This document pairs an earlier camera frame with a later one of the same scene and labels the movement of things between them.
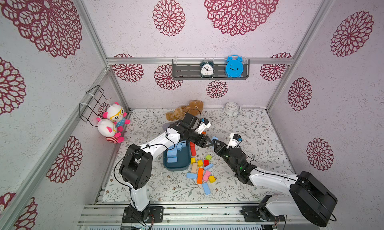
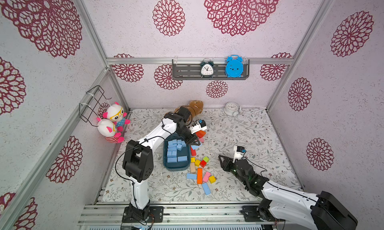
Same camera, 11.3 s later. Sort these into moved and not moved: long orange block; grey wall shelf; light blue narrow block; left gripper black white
Moved: light blue narrow block; left gripper black white
Not moved: long orange block; grey wall shelf
